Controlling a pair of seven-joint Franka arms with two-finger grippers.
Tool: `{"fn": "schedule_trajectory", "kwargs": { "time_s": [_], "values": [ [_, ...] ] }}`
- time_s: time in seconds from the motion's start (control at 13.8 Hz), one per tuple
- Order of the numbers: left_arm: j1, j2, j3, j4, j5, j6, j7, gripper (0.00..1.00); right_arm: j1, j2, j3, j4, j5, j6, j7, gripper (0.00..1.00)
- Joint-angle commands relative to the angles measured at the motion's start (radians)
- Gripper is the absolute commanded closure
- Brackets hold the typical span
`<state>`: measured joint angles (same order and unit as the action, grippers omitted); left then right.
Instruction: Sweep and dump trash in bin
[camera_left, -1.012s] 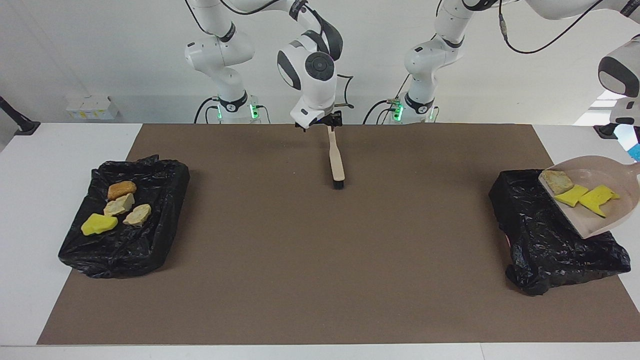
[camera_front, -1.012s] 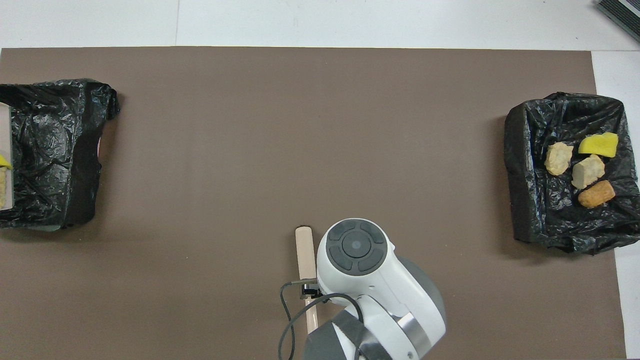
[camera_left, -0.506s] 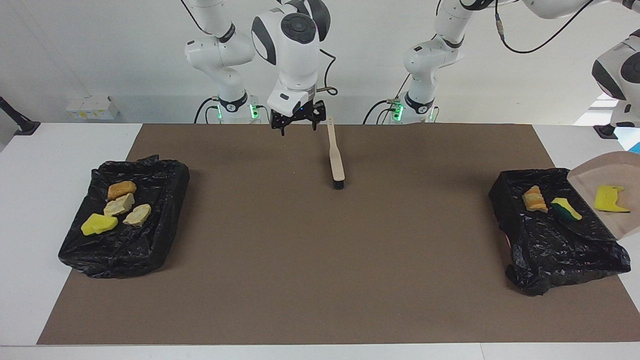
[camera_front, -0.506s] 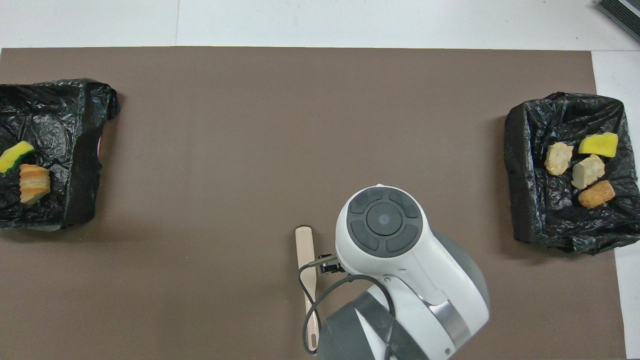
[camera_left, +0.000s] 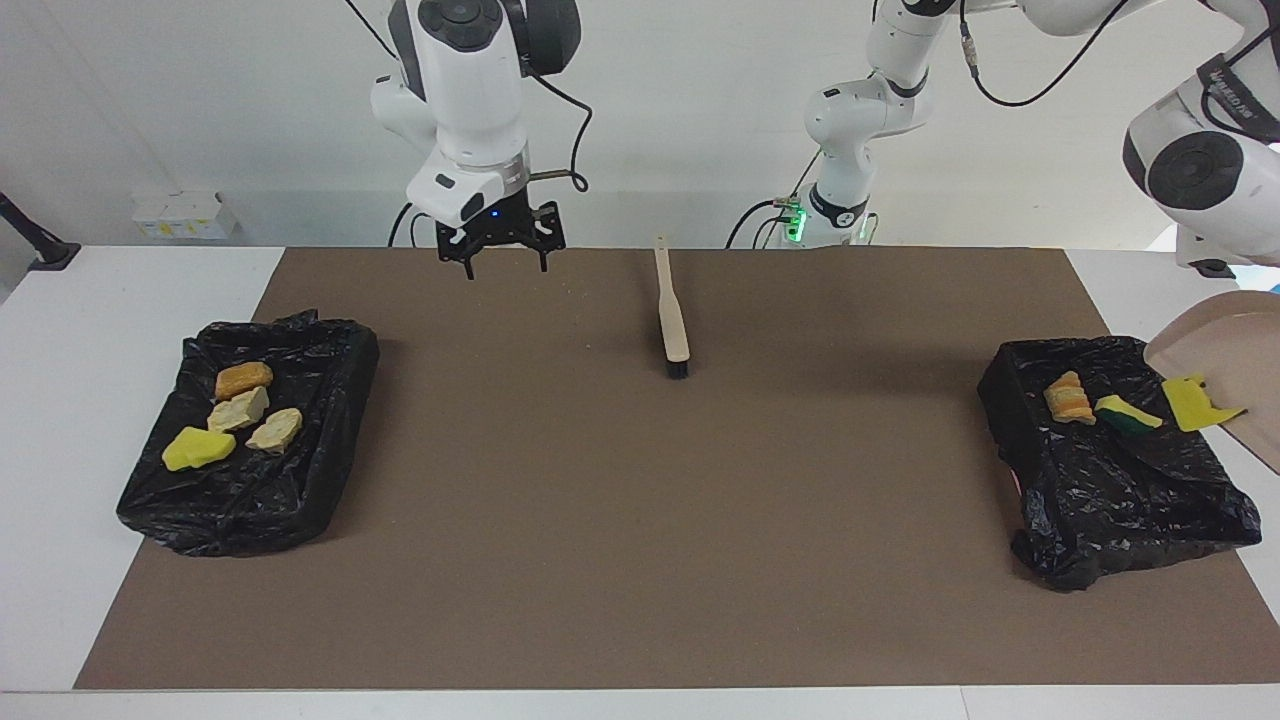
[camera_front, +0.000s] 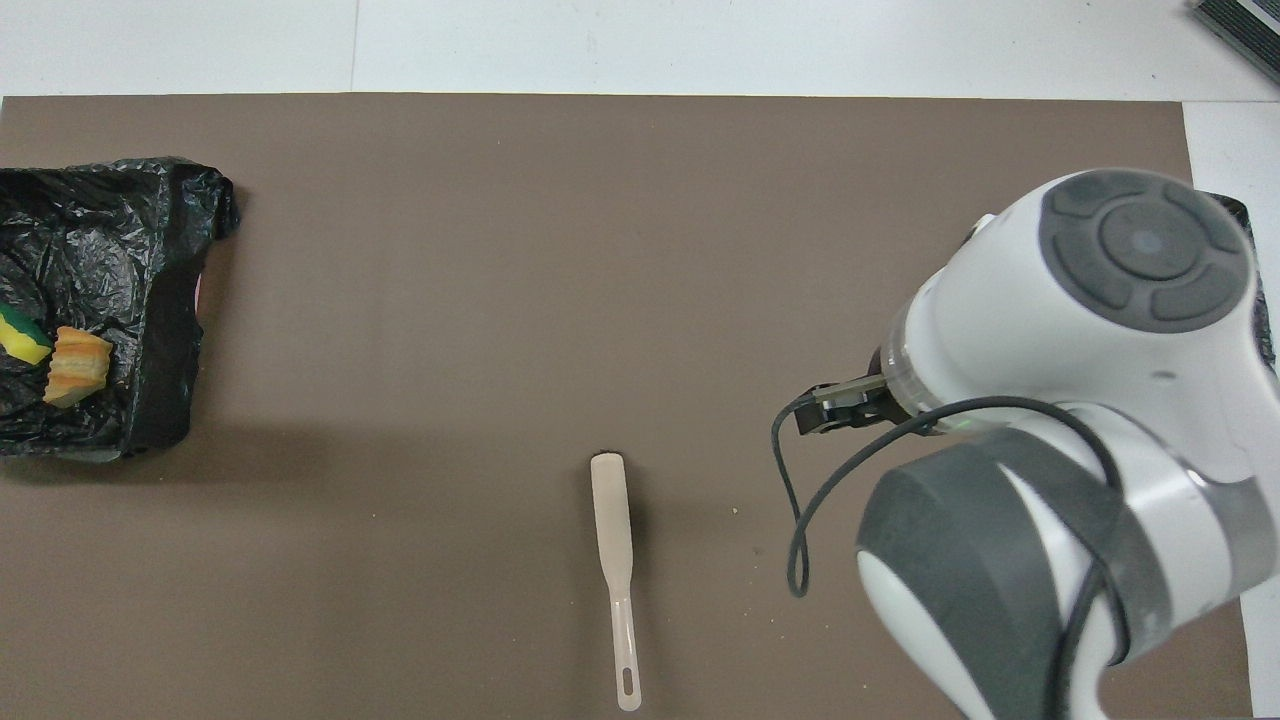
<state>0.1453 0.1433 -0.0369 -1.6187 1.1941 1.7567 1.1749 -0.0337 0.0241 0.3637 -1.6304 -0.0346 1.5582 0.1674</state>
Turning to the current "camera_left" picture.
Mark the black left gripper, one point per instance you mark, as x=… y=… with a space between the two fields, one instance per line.
x=1212 y=267

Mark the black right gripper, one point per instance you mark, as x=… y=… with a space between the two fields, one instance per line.
x=500 y=225

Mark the beige plastic dustpan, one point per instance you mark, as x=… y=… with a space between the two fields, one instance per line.
x=1240 y=350

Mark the notched yellow sponge piece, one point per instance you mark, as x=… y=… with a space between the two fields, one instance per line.
x=1190 y=400

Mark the small yellow sponge piece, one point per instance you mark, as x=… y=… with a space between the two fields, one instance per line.
x=1125 y=410

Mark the beige hand brush black bristles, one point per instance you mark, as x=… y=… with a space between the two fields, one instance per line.
x=672 y=320

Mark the beige grey foam chunk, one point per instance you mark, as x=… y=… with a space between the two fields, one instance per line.
x=1068 y=398

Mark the pale beige bread chunk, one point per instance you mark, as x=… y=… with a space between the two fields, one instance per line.
x=275 y=430

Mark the brown bread roll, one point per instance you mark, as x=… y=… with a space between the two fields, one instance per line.
x=243 y=380

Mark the ridged croissant piece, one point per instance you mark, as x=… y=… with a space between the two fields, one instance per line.
x=238 y=410

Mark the yellow sponge wedge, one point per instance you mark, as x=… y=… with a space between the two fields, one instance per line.
x=198 y=448

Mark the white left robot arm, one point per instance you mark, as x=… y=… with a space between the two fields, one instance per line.
x=1200 y=170

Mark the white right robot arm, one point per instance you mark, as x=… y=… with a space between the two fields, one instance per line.
x=470 y=90

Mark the black trash bag bin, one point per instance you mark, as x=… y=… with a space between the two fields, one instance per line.
x=1110 y=500
x=250 y=500

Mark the white cardboard box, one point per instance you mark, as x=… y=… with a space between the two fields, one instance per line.
x=185 y=215

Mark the brown table mat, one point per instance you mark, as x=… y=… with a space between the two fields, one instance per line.
x=640 y=620

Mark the black camera stand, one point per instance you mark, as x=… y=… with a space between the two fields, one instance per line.
x=45 y=250

